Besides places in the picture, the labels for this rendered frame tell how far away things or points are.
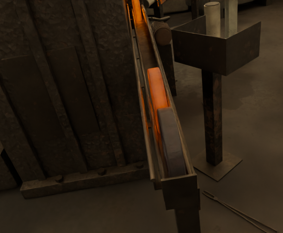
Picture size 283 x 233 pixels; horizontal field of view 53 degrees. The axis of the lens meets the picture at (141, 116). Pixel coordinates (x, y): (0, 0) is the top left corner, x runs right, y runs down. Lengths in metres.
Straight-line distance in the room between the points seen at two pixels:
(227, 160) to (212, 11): 1.22
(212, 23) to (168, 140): 1.85
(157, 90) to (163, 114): 0.12
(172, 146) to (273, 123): 1.31
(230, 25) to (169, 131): 1.95
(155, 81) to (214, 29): 1.68
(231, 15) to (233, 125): 0.98
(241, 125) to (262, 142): 0.19
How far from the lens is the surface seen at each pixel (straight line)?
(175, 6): 4.33
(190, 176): 0.59
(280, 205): 1.39
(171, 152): 0.57
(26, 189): 1.60
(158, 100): 0.71
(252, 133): 1.75
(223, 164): 1.53
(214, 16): 2.34
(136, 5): 1.55
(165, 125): 0.58
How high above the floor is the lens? 1.06
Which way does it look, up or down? 33 degrees down
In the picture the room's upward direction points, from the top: 11 degrees counter-clockwise
